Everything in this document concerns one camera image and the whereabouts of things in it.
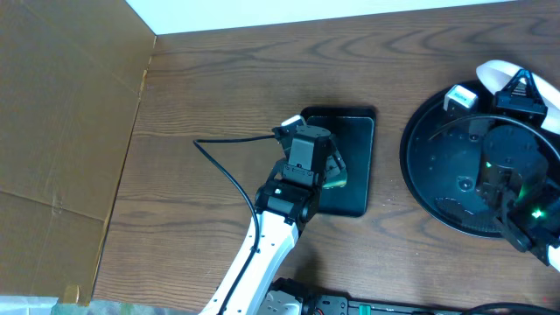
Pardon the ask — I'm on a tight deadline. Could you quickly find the white plate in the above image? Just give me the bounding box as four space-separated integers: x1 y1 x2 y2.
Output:
476 59 560 135

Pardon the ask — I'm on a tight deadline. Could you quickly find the green yellow sponge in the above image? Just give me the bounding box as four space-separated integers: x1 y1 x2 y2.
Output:
322 173 347 189

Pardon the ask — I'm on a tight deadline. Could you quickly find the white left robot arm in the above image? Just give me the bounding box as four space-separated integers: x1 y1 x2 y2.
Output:
201 157 347 314

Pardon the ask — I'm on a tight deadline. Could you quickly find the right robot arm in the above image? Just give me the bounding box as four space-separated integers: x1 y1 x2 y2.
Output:
476 65 559 269

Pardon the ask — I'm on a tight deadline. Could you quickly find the black rectangular tray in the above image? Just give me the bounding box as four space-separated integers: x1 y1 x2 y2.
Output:
301 107 376 217

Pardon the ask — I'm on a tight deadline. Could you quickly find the round black tray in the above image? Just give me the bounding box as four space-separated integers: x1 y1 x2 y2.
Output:
399 87 501 239

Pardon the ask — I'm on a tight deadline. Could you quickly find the brown cardboard panel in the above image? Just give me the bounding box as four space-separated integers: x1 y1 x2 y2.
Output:
1 0 155 305

